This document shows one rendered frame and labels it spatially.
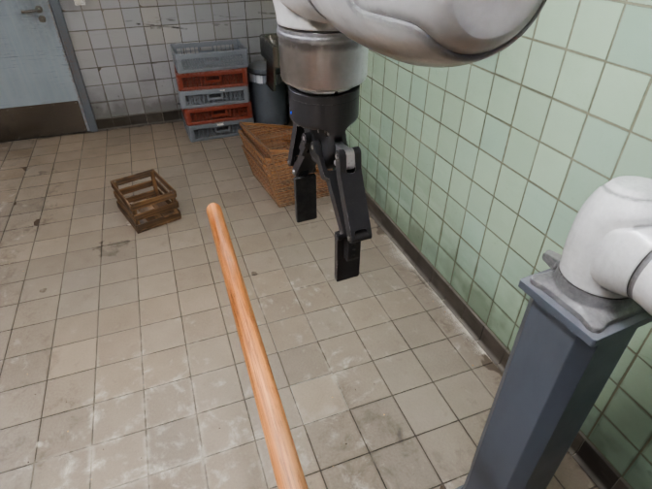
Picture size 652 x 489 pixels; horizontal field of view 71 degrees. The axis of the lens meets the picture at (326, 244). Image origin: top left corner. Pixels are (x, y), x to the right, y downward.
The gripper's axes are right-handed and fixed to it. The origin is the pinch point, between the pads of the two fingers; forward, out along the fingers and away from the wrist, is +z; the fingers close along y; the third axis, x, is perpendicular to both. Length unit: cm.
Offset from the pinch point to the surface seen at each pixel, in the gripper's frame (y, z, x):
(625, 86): 41, 7, -109
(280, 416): -14.6, 12.2, 11.8
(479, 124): 98, 40, -111
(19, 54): 424, 68, 98
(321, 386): 68, 135, -27
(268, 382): -9.5, 12.2, 11.7
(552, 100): 65, 19, -110
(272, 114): 359, 128, -97
